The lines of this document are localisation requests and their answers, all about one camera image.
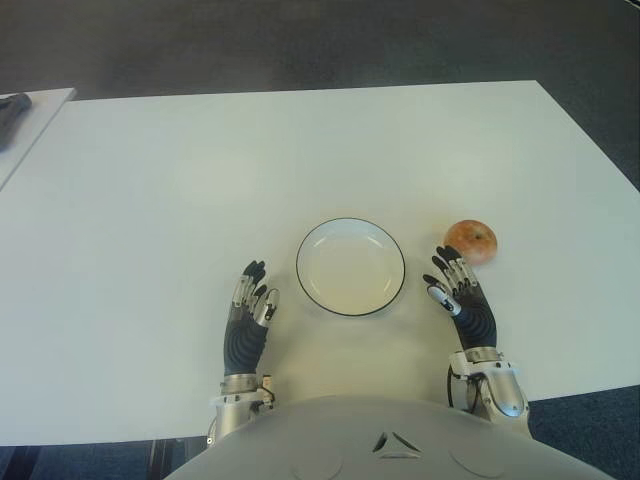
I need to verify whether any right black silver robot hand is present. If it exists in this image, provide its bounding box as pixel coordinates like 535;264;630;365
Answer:
423;244;500;354

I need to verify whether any red yellow apple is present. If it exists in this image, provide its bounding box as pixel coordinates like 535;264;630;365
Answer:
443;218;499;268

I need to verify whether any grey robot torso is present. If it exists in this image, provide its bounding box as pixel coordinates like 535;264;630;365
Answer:
172;394;607;480

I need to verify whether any white plate with black rim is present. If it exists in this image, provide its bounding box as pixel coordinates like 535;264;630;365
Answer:
295;216;407;317

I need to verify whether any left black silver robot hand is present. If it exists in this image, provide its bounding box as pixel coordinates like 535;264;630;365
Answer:
222;259;281;377

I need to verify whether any black object on side table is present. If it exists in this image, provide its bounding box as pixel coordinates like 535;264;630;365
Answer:
0;92;33;152

